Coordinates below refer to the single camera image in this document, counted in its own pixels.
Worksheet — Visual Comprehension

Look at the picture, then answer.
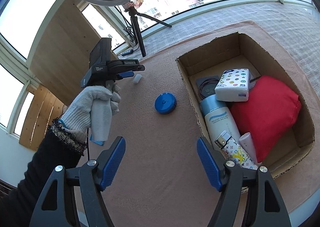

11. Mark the black sleeved left forearm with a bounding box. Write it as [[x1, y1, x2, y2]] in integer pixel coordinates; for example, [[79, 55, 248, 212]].
[[1, 119, 86, 226]]

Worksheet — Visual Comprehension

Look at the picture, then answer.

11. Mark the black inline cable controller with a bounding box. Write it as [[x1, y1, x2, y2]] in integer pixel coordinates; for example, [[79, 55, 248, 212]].
[[121, 49, 134, 56]]

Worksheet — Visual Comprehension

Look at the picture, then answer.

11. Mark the pine slatted headboard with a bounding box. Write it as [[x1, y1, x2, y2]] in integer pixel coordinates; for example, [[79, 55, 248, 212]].
[[19, 85, 65, 151]]

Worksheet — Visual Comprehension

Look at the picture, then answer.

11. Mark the cardboard box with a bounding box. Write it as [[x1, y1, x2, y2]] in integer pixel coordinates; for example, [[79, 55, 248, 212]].
[[176, 29, 319, 178]]

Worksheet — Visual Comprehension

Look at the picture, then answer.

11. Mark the patterned lighter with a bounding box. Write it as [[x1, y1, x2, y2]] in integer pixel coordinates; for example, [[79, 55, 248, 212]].
[[214, 131, 259, 170]]

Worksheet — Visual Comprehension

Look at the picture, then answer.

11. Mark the red cloth pouch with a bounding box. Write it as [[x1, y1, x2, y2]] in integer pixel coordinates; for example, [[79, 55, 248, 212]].
[[231, 75, 302, 163]]

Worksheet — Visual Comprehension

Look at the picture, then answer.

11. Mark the white sunscreen bottle blue cap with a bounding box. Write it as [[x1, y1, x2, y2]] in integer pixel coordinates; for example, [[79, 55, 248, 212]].
[[200, 94, 240, 150]]

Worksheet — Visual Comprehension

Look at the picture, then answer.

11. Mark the white small cap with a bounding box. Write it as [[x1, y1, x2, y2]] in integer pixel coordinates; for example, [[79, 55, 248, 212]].
[[133, 74, 142, 84]]

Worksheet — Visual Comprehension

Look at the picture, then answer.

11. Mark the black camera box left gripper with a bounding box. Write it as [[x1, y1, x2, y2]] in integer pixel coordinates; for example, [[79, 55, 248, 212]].
[[89, 38, 112, 67]]

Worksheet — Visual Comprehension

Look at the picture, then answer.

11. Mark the dark grey card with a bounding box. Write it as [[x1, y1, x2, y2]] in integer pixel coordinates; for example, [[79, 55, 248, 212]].
[[196, 76, 220, 100]]

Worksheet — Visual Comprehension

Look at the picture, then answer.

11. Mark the left white gloved hand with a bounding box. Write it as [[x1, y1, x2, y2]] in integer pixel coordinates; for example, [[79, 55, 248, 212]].
[[59, 84, 121, 143]]

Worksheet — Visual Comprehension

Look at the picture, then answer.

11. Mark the patterned tissue pack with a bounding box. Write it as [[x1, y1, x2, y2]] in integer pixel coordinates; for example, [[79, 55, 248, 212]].
[[215, 68, 250, 102]]

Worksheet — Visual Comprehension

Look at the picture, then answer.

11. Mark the blue plastic phone stand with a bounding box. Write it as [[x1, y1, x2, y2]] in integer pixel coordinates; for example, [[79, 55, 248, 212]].
[[89, 135, 105, 146]]

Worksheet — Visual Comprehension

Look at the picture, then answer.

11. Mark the checkered bed sheet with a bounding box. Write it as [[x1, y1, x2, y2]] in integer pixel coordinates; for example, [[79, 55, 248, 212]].
[[144, 3, 319, 92]]

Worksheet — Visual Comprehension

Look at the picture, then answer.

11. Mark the blue round tape measure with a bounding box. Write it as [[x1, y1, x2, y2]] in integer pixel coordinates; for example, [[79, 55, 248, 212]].
[[154, 92, 177, 115]]

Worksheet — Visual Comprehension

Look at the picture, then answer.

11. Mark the light wooden board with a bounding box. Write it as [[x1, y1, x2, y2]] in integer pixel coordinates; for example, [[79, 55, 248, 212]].
[[29, 0, 101, 105]]

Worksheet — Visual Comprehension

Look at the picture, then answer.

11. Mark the black tripod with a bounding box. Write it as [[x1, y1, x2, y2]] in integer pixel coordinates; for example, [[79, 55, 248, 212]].
[[123, 2, 172, 57]]

